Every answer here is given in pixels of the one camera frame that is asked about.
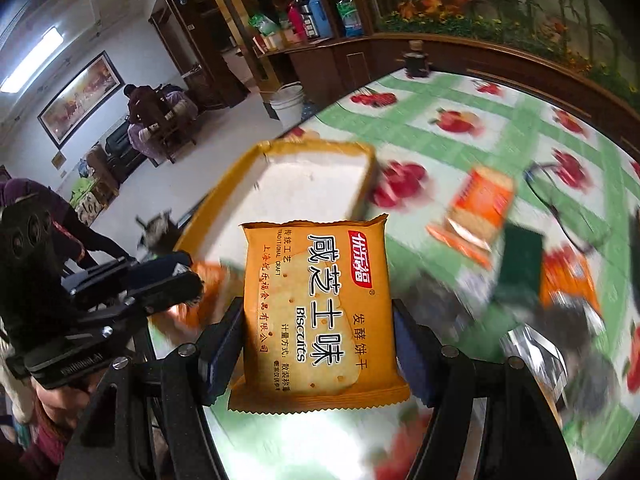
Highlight small dark bottle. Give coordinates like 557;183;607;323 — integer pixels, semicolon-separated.
402;40;430;78

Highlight person's left hand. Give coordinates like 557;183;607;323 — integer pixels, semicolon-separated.
30;370;105;430

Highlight small orange cracker pack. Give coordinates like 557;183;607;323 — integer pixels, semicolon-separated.
426;166;516;269

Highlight white foam box yellow tape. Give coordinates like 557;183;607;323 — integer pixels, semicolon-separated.
175;139;376;269

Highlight orange snack bag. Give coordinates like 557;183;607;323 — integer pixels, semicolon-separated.
151;261;244;344

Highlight black eyeglasses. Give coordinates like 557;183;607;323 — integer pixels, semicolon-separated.
523;162;611;256

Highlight silver foil snack bag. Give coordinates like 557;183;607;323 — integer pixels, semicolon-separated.
499;303;622;421

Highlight seated person in background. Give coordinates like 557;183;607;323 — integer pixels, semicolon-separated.
124;84;198;165

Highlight orange cheese biscuit pack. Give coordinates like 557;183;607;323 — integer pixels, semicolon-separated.
228;214;410;415

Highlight small orange torn wrapper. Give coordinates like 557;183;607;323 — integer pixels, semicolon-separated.
539;244;602;315

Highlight framed wall painting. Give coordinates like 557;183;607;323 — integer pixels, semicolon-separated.
38;51;124;148

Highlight white plastic bucket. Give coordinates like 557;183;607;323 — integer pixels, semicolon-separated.
269;81;305;131

